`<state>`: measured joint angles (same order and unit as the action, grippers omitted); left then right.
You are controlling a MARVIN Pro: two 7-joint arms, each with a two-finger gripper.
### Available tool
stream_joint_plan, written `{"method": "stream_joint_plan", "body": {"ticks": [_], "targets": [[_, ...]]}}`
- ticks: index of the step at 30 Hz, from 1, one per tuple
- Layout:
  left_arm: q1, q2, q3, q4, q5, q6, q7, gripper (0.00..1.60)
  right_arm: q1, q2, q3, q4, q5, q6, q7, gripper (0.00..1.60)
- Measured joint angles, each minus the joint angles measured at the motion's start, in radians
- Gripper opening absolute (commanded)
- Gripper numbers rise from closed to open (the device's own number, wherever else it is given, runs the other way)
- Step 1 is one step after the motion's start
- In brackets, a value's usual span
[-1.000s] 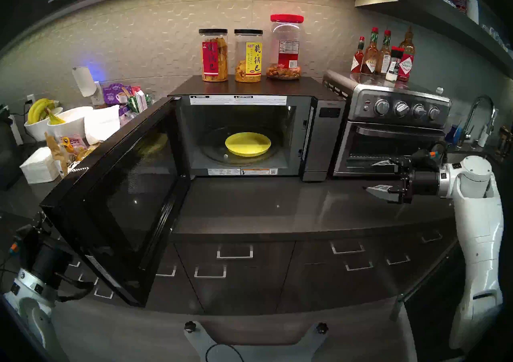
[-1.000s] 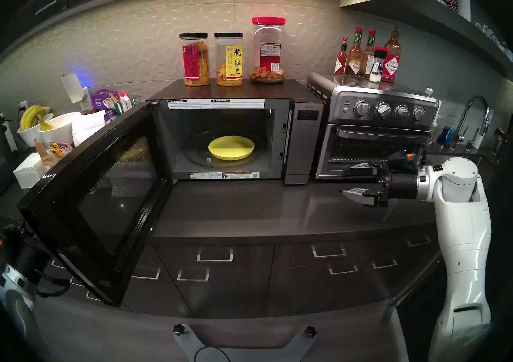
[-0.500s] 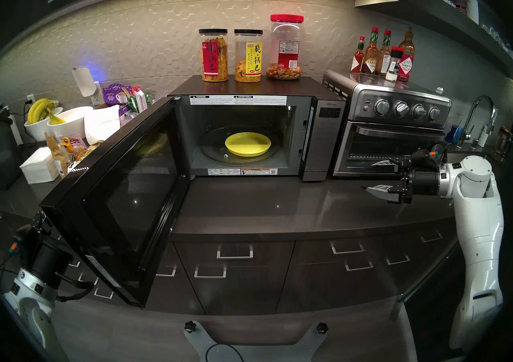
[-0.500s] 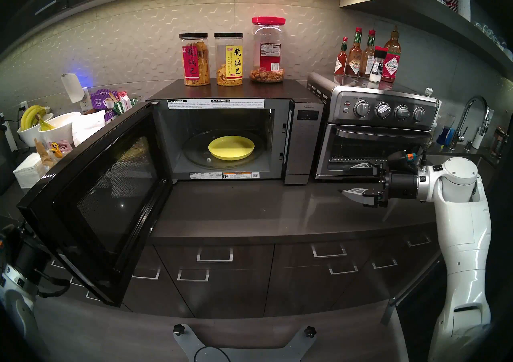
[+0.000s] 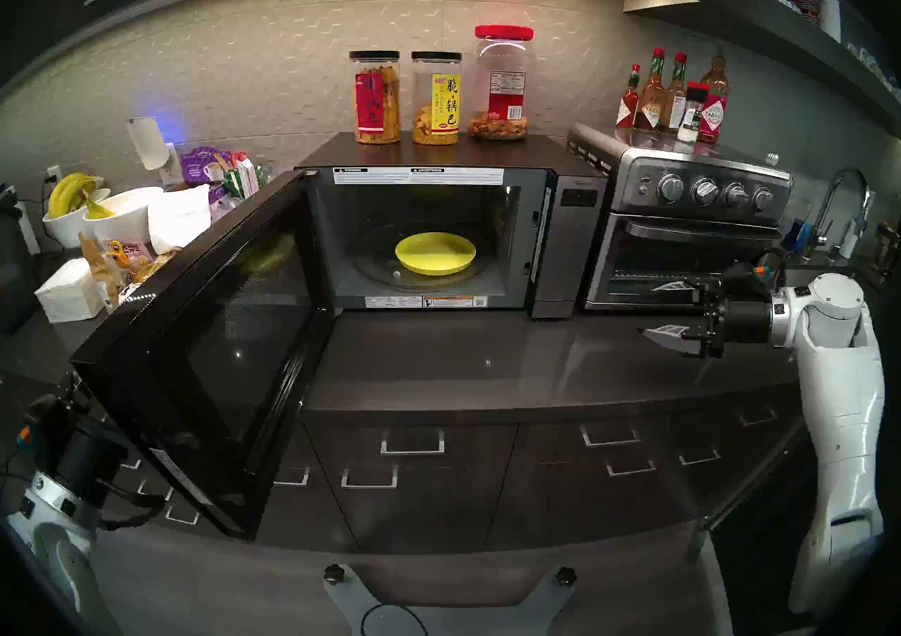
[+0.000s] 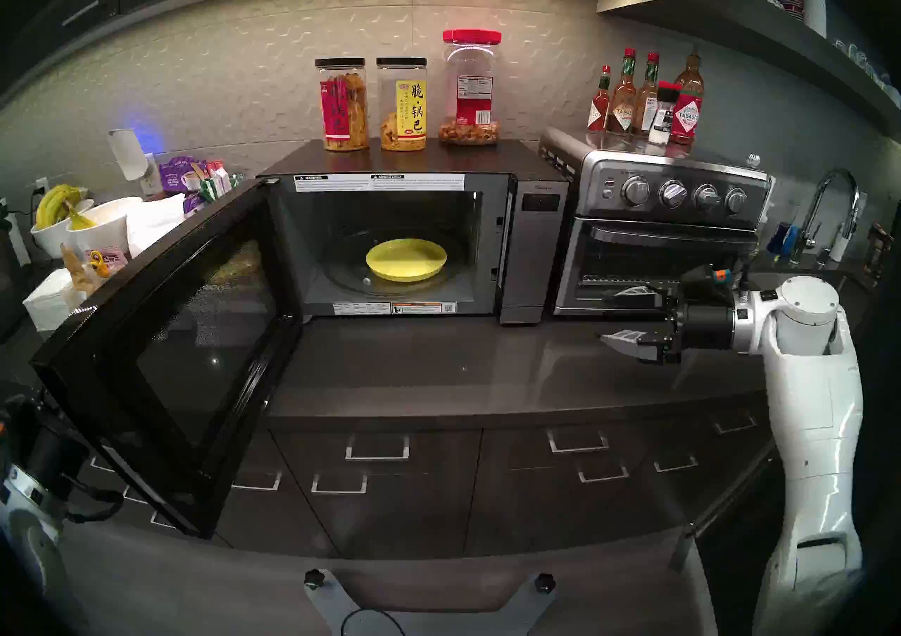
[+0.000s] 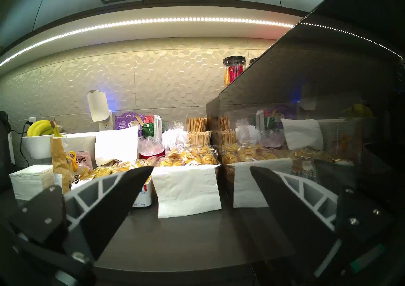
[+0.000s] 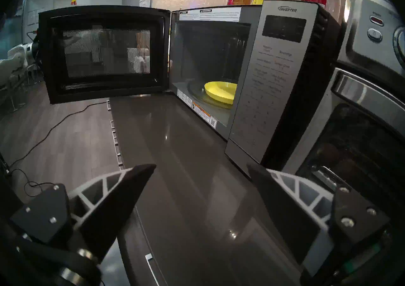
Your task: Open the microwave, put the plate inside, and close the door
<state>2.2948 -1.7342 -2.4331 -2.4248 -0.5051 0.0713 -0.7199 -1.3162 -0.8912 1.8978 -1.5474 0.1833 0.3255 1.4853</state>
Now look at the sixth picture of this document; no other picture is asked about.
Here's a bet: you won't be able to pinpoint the large clear jar red lid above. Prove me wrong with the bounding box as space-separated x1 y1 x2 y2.
439 29 503 147

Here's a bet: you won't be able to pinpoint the white paper bag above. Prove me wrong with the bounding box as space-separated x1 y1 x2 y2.
125 193 188 257

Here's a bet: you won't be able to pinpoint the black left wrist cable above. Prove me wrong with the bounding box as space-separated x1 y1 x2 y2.
60 481 124 524

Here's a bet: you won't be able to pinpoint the brown kraft paper bag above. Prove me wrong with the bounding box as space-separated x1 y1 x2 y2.
60 242 99 299

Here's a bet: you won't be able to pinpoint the stainless steel toaster oven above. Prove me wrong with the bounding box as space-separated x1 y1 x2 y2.
539 126 774 319

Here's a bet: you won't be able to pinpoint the brown glass bottle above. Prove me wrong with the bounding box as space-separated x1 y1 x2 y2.
862 223 895 276

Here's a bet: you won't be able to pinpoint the large red Tabasco bottle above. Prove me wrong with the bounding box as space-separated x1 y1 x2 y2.
670 45 705 145

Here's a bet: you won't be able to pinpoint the small red Tabasco bottle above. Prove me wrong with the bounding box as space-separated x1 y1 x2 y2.
587 65 613 135

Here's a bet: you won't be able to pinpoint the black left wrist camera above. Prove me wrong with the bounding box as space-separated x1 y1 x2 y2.
0 395 32 447

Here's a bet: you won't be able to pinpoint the dark wall shelf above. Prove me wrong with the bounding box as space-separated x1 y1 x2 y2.
597 0 901 143

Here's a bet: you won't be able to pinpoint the glass microwave turntable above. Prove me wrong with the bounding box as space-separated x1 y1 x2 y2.
320 226 467 297

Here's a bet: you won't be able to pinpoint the black glass microwave door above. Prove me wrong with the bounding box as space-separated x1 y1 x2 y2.
28 177 305 538

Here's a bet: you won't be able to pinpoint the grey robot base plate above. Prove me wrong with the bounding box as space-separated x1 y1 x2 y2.
304 568 557 636

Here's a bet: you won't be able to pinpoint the chrome kitchen faucet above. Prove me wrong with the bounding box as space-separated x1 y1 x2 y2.
788 168 861 266

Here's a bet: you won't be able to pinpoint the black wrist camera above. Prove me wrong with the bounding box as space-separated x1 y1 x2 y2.
0 395 32 447
680 263 737 296

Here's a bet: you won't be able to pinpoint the large white bowl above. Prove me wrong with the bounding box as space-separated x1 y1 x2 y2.
68 196 145 266

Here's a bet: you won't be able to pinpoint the black countertop appliance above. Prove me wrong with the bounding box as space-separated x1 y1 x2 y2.
0 216 29 340

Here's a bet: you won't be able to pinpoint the orange-brown hot sauce bottle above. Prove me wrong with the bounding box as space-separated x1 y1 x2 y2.
606 48 640 136

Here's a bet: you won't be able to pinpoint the small white bowl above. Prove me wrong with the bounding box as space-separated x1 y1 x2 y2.
30 198 96 259

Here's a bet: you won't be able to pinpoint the pale brown hot sauce bottle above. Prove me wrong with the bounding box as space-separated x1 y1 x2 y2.
631 52 662 139

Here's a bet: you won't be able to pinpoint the black cap spice shaker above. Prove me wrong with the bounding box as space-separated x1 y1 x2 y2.
648 82 682 146

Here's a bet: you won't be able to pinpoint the pink snack packet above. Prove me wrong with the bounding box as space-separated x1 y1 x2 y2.
88 247 133 275

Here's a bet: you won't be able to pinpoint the white napkin stack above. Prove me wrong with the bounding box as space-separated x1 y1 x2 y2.
23 269 80 331

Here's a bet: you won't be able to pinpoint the green white sachet box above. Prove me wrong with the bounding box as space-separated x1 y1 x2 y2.
201 161 248 200

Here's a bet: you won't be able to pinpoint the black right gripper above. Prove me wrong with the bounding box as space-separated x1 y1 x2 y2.
600 285 737 366

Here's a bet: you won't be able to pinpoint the dark lower drawer cabinets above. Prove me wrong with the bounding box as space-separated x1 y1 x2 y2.
0 381 824 561

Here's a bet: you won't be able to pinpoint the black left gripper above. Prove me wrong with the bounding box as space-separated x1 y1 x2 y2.
25 422 87 496

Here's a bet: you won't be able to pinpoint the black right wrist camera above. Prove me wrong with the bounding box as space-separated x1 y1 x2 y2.
680 263 737 296

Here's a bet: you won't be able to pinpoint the snack jar red label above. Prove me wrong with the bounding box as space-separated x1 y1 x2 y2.
315 57 371 152

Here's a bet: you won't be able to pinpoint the white plug-in device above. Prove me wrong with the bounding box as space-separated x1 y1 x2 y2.
107 128 150 181

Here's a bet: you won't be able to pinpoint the snack jar yellow label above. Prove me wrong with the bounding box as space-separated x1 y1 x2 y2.
376 57 429 152

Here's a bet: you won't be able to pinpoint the yellow banana bunch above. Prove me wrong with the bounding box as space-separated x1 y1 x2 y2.
35 183 99 231

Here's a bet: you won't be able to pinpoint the yellow plate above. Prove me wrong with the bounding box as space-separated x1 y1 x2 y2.
365 238 448 283

